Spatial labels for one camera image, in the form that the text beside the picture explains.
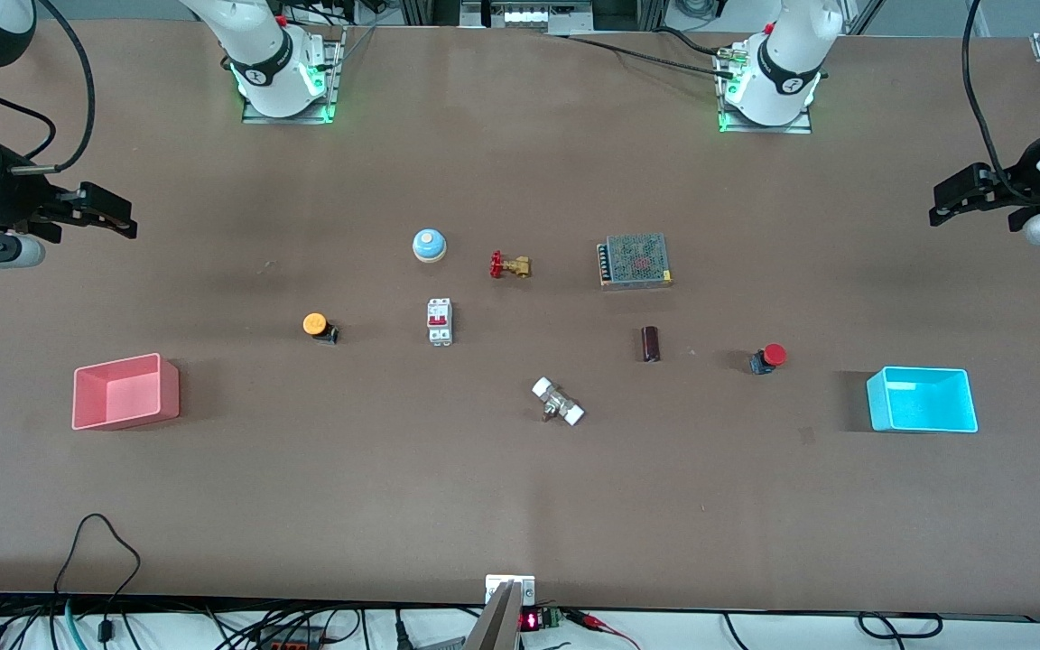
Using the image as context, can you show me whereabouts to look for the pink plastic box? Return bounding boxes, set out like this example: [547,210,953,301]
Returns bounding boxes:
[71,353,181,432]

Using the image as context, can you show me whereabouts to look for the cyan plastic box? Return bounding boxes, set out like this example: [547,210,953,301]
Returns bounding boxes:
[866,366,980,434]

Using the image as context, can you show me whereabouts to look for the metal mesh power supply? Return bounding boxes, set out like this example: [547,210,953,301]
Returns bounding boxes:
[597,233,673,291]

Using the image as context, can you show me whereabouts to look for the metal fitting white ends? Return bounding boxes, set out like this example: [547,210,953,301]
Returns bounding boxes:
[531,376,586,427]

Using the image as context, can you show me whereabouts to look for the red clip lead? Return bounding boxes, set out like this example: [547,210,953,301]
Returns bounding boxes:
[565,610,643,650]

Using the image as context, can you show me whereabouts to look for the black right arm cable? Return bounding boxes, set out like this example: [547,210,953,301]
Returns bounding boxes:
[0,0,97,174]

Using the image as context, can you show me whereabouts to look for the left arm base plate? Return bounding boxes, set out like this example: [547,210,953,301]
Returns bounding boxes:
[715,43,813,136]

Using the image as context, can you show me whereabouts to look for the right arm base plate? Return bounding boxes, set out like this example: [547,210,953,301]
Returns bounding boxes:
[241,25,347,125]

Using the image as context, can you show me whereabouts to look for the black looped cable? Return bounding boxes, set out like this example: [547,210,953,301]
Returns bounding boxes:
[52,513,143,644]

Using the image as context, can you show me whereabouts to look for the black cable on table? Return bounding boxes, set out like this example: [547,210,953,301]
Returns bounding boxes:
[547,25,742,80]

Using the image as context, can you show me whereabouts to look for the black coiled cable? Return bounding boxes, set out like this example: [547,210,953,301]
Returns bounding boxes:
[857,612,945,640]

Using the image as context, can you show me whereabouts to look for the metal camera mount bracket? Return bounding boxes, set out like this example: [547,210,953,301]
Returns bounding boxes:
[464,573,537,650]

